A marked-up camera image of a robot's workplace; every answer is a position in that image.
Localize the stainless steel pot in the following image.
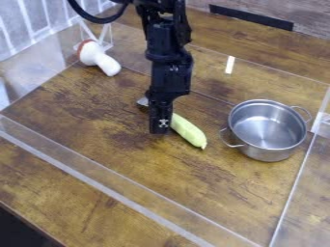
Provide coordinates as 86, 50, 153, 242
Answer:
218, 99, 311, 162

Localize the white toy mushroom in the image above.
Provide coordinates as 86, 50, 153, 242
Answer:
77, 40, 121, 76

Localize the black cable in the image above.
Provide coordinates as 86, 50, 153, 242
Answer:
65, 0, 129, 25

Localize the clear acrylic stand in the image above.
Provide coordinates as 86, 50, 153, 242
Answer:
73, 20, 113, 50

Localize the black strip on table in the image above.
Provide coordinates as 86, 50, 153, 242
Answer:
208, 4, 293, 31

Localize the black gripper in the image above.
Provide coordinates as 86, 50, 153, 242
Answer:
144, 51, 193, 134

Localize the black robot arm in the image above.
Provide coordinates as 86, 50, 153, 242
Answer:
113, 0, 193, 134

